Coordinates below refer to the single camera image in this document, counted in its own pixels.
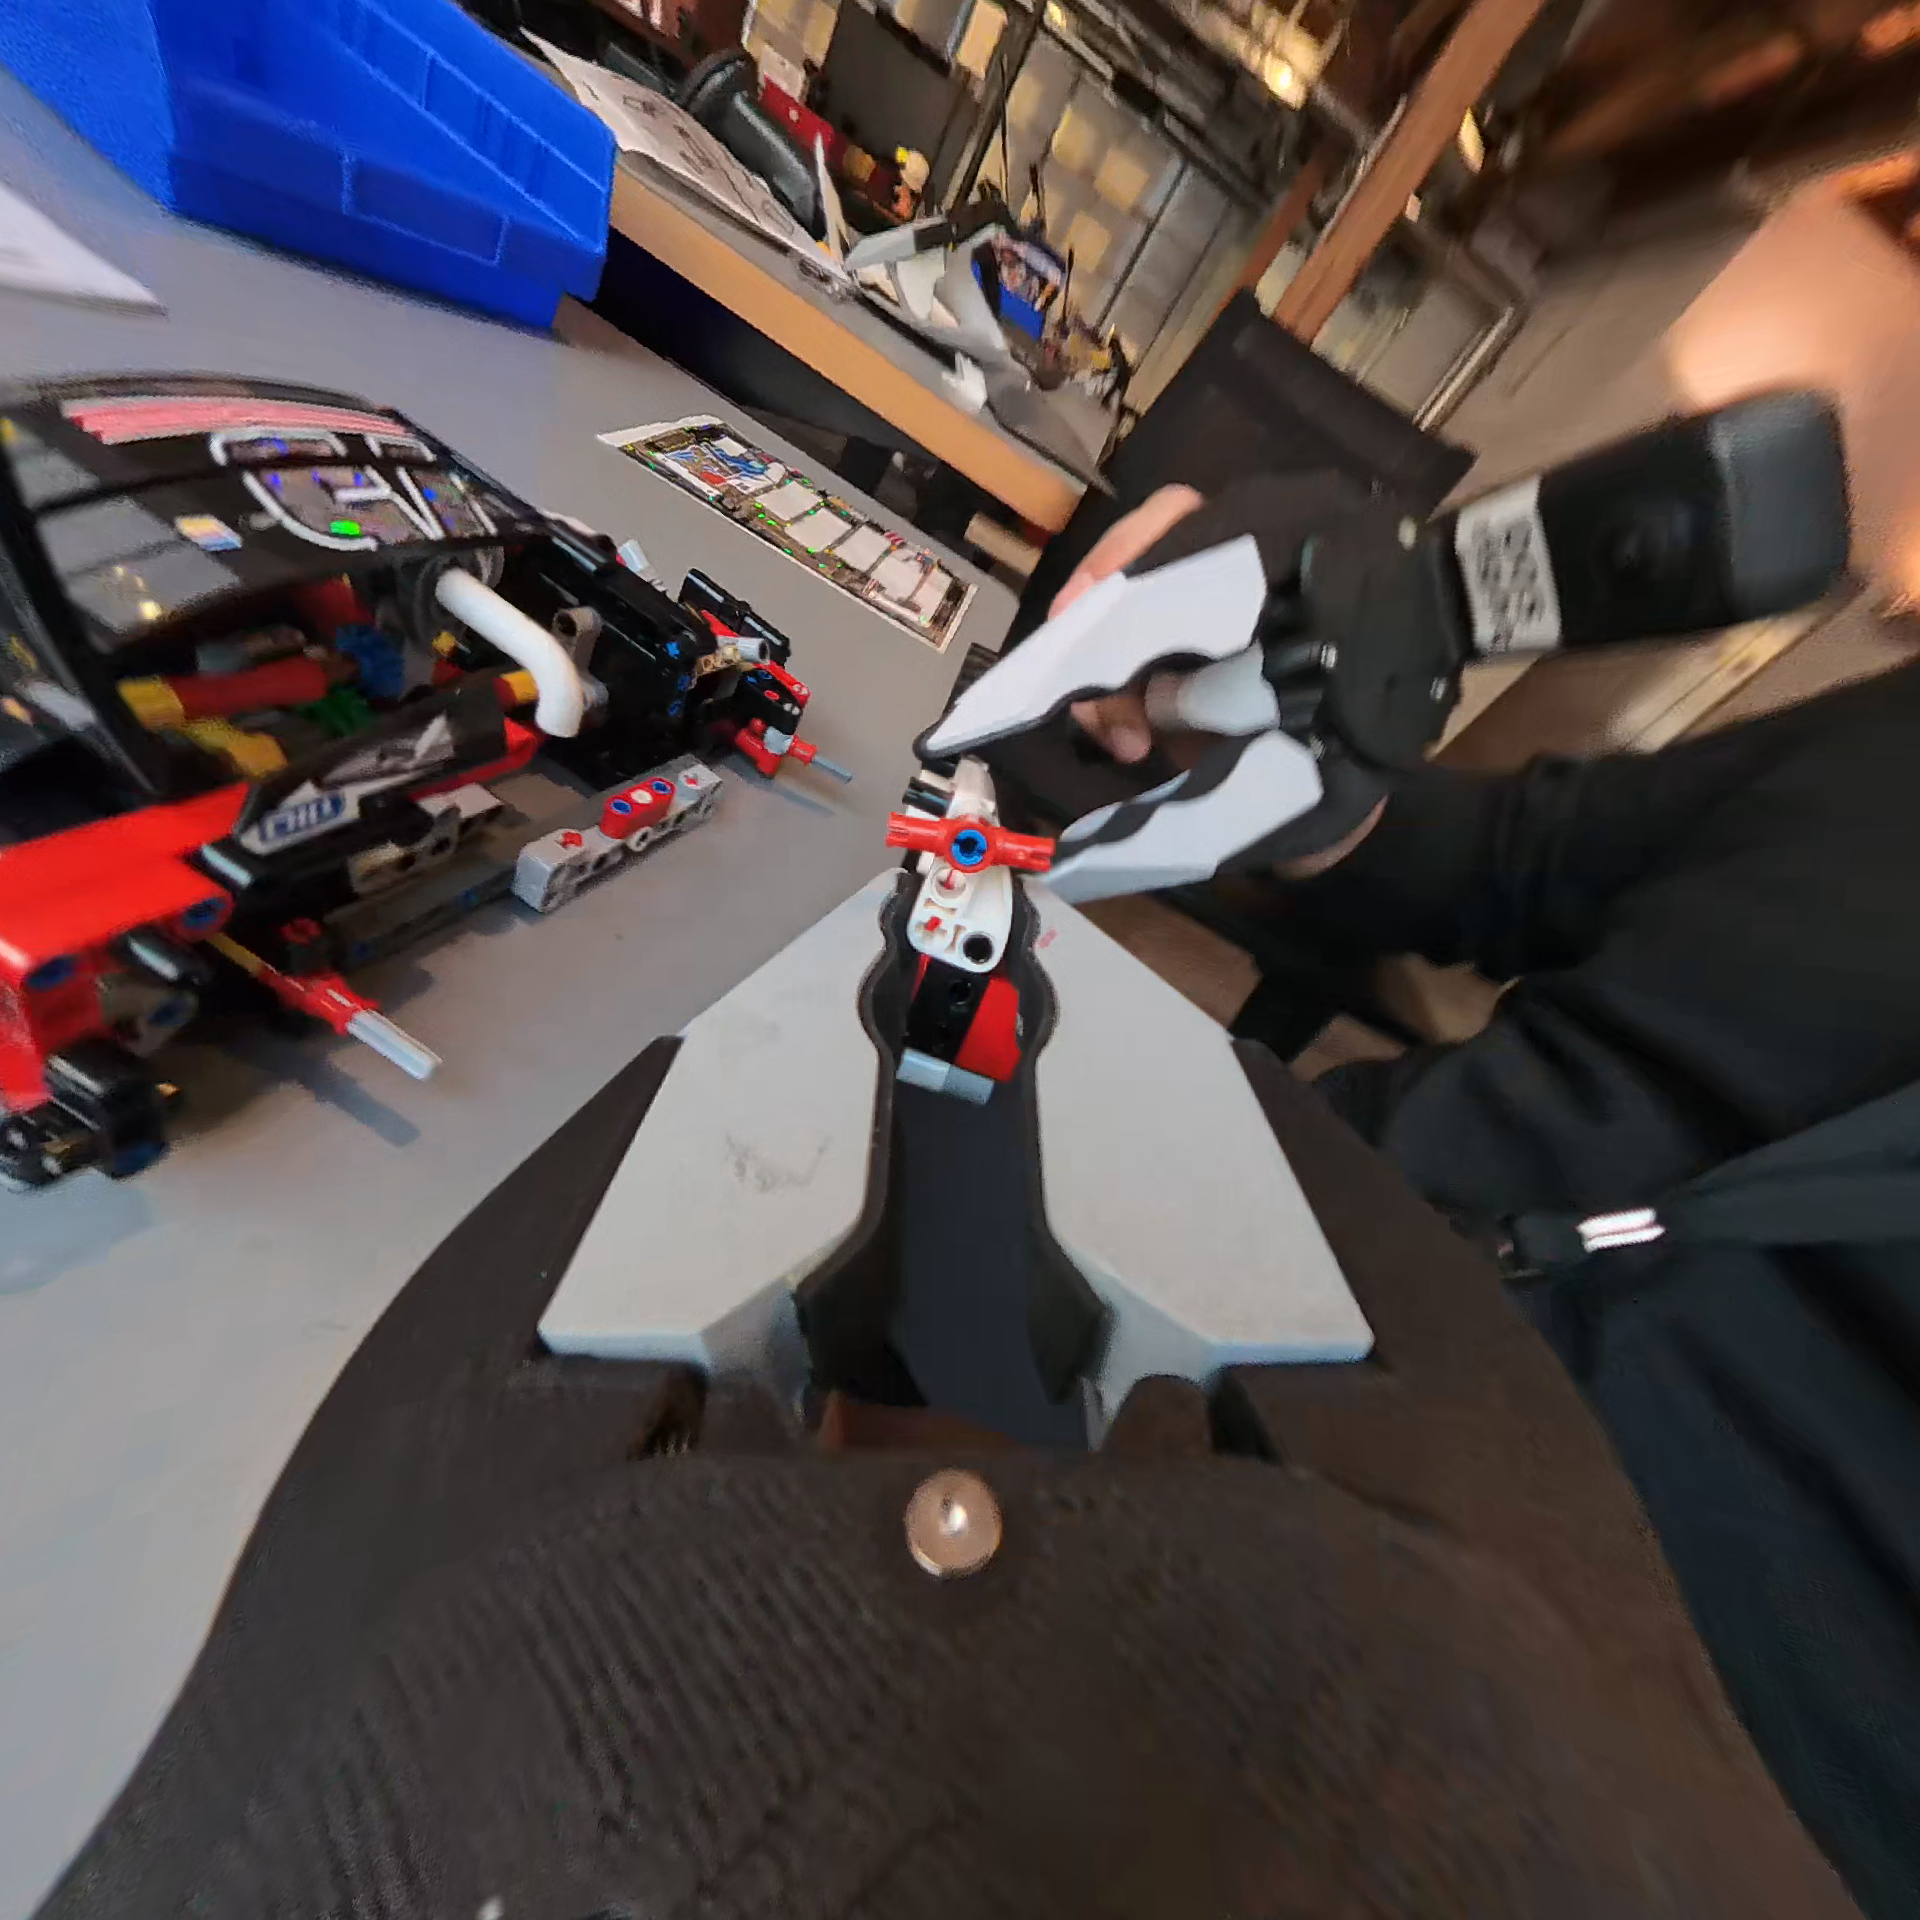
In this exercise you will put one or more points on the person's right hand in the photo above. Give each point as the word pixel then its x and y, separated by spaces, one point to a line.
pixel 1140 524

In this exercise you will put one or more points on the instruction booklet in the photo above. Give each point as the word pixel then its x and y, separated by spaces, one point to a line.
pixel 44 254

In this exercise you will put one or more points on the wooden post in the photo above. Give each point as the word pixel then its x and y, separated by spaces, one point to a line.
pixel 1394 165

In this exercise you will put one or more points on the person's torso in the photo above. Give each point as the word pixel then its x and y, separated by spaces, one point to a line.
pixel 1800 1501

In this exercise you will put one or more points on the grey desk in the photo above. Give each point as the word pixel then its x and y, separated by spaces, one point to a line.
pixel 524 1049

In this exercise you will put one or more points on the toy brick car model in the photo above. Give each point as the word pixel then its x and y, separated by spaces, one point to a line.
pixel 299 630

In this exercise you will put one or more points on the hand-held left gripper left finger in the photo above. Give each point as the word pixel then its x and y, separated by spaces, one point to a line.
pixel 704 1172

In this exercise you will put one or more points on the blue plastic bin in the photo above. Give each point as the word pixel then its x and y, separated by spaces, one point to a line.
pixel 374 135

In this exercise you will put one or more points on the sticker sheet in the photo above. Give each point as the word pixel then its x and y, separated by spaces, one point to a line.
pixel 810 524

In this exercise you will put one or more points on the red white brick side panel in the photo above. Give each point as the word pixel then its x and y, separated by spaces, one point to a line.
pixel 961 915

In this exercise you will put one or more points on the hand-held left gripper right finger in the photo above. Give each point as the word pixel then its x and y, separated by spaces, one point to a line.
pixel 1201 1201

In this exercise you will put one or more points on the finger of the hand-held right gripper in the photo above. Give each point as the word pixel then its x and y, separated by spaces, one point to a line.
pixel 1109 646
pixel 1201 825

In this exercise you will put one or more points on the person's right forearm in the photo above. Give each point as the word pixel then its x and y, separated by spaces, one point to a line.
pixel 1576 869

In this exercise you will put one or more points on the wooden table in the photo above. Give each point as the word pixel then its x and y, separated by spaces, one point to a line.
pixel 840 345

